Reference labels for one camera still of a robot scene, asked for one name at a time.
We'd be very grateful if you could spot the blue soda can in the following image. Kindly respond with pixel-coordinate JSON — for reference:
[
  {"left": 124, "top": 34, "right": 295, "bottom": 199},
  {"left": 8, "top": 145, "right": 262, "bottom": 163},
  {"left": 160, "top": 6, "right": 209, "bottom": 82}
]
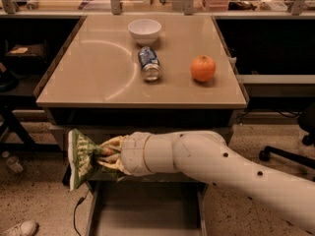
[{"left": 138, "top": 46, "right": 160, "bottom": 82}]

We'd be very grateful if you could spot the grey middle drawer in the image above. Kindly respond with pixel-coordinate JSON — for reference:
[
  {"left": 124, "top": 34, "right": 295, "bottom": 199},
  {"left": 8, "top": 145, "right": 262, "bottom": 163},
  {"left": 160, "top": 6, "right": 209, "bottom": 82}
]
[{"left": 69, "top": 164, "right": 211, "bottom": 189}]

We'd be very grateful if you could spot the grey drawer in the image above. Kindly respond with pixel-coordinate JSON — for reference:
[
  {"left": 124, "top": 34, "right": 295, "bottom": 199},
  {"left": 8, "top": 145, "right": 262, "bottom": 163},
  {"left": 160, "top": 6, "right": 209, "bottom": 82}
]
[
  {"left": 85, "top": 181, "right": 207, "bottom": 236},
  {"left": 69, "top": 164, "right": 211, "bottom": 189},
  {"left": 49, "top": 124, "right": 234, "bottom": 154}
]

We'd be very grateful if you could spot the black cable on floor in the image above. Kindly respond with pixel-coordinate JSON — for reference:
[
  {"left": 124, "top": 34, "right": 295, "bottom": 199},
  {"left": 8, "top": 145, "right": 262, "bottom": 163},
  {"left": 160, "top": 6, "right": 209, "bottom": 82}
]
[{"left": 72, "top": 190, "right": 91, "bottom": 236}]

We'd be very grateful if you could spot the green jalapeno chip bag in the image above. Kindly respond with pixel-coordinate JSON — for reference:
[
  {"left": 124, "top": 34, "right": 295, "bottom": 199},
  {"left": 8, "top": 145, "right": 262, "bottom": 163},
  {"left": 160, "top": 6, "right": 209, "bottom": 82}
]
[{"left": 68, "top": 129, "right": 122, "bottom": 176}]

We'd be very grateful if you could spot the grey drawer cabinet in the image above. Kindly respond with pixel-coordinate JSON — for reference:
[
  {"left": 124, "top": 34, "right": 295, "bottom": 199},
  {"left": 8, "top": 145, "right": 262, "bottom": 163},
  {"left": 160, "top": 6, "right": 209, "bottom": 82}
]
[{"left": 33, "top": 13, "right": 250, "bottom": 236}]

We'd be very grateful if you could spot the orange fruit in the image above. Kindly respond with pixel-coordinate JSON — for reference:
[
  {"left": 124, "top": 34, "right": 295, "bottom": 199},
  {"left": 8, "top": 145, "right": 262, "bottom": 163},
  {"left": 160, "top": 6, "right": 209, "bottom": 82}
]
[{"left": 190, "top": 55, "right": 217, "bottom": 83}]

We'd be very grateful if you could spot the clear plastic bottle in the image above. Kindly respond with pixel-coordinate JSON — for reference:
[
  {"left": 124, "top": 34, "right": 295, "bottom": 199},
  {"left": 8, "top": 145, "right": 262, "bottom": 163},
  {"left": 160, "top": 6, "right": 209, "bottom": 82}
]
[{"left": 2, "top": 151, "right": 24, "bottom": 174}]

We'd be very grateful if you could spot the white bowl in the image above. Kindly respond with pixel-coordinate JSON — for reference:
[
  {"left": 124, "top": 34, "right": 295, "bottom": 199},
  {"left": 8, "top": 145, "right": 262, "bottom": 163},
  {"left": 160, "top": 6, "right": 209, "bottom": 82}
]
[{"left": 128, "top": 19, "right": 161, "bottom": 46}]

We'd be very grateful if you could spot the grey top drawer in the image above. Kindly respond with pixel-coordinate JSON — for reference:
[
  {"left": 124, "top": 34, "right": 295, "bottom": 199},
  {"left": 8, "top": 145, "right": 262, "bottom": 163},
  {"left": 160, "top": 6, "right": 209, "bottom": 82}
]
[{"left": 49, "top": 124, "right": 234, "bottom": 154}]

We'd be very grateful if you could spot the grey bottom drawer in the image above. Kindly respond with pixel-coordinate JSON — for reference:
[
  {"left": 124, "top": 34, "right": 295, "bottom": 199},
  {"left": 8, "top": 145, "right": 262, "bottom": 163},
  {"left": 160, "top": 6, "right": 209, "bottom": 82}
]
[{"left": 85, "top": 181, "right": 207, "bottom": 236}]

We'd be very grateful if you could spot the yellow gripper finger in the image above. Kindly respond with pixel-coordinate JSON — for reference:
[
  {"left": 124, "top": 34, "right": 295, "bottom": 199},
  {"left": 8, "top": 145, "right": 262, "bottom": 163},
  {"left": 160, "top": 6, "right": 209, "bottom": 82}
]
[
  {"left": 101, "top": 135, "right": 128, "bottom": 152},
  {"left": 96, "top": 154, "right": 125, "bottom": 173}
]

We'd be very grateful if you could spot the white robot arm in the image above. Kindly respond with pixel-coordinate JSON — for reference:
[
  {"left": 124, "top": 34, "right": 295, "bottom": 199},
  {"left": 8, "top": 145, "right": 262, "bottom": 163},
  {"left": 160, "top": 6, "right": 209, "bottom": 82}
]
[{"left": 100, "top": 131, "right": 315, "bottom": 234}]

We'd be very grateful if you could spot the white sneaker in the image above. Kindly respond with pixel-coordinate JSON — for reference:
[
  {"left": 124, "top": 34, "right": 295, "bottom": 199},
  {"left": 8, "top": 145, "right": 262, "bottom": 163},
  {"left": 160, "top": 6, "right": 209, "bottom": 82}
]
[{"left": 0, "top": 220, "right": 38, "bottom": 236}]

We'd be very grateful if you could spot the black office chair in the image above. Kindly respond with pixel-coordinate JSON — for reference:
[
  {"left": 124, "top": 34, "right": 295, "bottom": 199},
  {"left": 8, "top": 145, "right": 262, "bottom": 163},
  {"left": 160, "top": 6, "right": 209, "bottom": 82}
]
[{"left": 259, "top": 103, "right": 315, "bottom": 169}]

